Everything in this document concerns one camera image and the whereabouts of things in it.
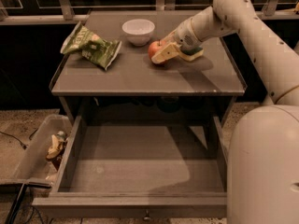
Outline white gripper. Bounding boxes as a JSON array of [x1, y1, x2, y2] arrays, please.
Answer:
[[160, 18, 201, 61]]

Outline open grey top drawer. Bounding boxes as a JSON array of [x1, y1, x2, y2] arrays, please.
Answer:
[[33, 117, 227, 219]]

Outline green yellow sponge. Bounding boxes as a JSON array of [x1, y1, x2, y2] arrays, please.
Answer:
[[179, 47, 204, 62]]

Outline black stand with cables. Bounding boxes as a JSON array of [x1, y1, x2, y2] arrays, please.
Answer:
[[0, 182, 50, 224]]

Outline grey cabinet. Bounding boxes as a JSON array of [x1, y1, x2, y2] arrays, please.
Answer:
[[51, 10, 246, 119]]

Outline metal window railing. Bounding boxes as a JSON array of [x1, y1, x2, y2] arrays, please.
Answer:
[[0, 0, 299, 26]]

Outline metal drawer knob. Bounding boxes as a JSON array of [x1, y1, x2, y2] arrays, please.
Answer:
[[143, 209, 151, 221]]

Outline items in plastic bin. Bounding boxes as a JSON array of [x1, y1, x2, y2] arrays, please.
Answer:
[[46, 131, 68, 170]]

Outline red apple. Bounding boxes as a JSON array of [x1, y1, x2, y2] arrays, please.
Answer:
[[148, 40, 166, 65]]

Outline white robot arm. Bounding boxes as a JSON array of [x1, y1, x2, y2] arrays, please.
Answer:
[[150, 0, 299, 224]]

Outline green chip bag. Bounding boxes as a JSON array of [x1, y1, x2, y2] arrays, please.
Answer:
[[60, 22, 121, 70]]

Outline black cable on floor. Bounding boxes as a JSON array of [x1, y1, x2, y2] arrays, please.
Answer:
[[0, 131, 29, 150]]

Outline clear plastic bin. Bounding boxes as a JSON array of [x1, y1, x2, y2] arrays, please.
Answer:
[[0, 114, 72, 197]]

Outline white ceramic bowl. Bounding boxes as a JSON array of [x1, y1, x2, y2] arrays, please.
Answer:
[[122, 19, 155, 46]]

